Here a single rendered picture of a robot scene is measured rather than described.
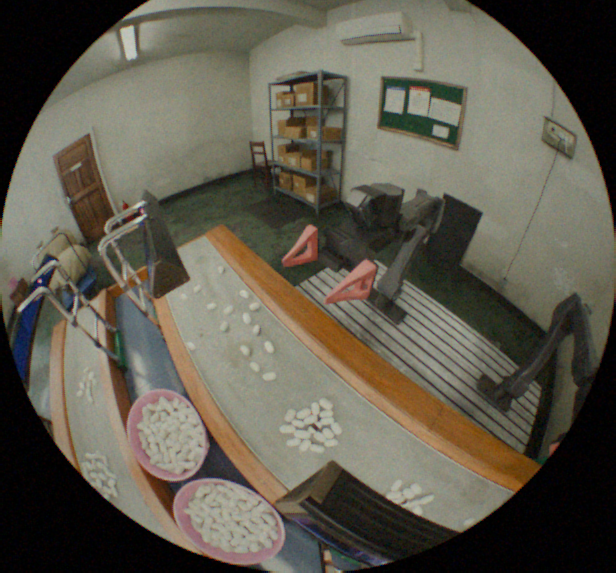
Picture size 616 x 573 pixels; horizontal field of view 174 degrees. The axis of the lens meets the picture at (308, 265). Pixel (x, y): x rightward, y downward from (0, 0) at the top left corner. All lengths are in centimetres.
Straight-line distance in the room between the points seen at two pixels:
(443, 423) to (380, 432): 17
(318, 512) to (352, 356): 46
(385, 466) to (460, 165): 212
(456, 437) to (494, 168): 193
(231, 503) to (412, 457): 44
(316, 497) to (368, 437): 40
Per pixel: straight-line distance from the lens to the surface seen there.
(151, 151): 447
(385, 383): 57
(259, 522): 61
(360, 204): 29
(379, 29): 251
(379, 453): 57
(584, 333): 65
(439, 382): 76
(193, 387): 61
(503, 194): 212
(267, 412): 56
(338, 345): 58
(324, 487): 20
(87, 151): 465
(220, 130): 467
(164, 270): 37
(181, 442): 64
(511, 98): 218
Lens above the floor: 128
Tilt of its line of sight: 42 degrees down
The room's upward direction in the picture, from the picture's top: straight up
